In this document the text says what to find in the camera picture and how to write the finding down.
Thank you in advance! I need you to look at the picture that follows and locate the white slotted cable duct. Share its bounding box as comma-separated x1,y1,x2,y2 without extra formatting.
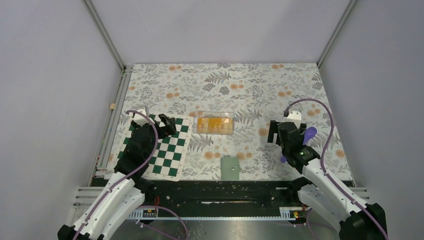
126,207,300,221

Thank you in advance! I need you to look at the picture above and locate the green card holder wallet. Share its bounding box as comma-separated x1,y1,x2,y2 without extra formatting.
220,156,241,181

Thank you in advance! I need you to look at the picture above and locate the purple cylinder tube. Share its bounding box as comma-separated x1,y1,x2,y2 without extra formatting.
280,126,318,164

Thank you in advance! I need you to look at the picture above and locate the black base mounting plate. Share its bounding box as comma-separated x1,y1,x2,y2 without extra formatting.
142,180,308,218

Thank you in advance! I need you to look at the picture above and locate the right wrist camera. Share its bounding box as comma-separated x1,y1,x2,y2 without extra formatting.
285,110,307,129

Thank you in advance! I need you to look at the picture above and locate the clear box with orange blocks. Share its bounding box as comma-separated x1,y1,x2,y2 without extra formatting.
193,110,235,136

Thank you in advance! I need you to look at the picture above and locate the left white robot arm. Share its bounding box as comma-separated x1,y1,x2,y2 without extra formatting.
57,110,176,240

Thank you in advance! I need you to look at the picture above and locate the green white chessboard mat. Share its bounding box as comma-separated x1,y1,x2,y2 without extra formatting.
113,114,194,182

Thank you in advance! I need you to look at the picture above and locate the floral table mat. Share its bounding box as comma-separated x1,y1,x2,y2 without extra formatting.
102,63,354,181

